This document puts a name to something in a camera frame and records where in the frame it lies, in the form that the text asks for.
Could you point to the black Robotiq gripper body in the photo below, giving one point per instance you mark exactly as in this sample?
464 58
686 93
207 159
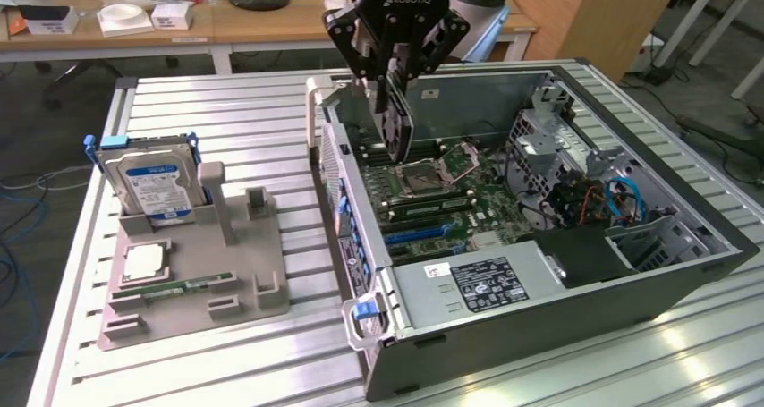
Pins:
406 0

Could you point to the graphics card with metal bracket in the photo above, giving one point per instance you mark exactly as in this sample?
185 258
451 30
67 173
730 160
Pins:
398 125

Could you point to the wooden cabinet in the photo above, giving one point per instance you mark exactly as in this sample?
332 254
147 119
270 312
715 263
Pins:
597 22

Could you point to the metal socket cover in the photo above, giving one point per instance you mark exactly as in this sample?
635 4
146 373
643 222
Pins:
461 158

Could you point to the small white cardboard box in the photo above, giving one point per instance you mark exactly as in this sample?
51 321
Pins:
171 17

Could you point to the silver disk bay cage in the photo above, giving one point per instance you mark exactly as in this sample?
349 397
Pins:
540 156

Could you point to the CPU socket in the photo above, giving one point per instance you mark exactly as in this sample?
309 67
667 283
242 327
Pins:
424 181

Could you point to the green motherboard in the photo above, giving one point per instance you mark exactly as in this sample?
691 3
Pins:
492 201

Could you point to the white round holder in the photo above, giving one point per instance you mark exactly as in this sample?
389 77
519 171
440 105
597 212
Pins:
125 20

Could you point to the RAM stick with white label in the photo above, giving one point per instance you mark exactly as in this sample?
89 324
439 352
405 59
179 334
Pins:
431 206

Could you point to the white table legs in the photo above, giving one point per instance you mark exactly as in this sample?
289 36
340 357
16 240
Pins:
691 22

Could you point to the blue expansion slot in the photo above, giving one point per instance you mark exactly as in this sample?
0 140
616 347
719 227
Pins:
412 235

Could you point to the blue plastic disk caddy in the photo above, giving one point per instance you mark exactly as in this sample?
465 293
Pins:
114 141

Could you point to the hard disk with blue label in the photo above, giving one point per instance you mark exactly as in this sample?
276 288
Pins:
153 188

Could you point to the black chair base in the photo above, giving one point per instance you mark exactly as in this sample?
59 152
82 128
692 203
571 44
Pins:
66 73

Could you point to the white box with black lid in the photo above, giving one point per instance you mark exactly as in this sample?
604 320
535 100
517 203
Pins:
49 20

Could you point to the black floor stand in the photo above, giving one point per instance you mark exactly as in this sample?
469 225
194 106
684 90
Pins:
728 134

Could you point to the grey power supply unit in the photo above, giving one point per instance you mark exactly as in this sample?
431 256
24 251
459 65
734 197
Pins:
431 299

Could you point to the silver CPU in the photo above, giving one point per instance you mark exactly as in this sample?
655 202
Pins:
143 261

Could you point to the green RAM stick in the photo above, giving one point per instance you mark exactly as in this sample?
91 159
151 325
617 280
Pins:
197 284

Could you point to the grey printed parts rack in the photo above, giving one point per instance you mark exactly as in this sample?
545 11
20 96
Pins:
197 317

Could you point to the open black PC case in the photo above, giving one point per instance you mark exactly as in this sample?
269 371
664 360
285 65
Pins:
537 335

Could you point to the wooden desk with white frame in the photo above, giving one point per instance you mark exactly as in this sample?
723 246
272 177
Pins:
90 44

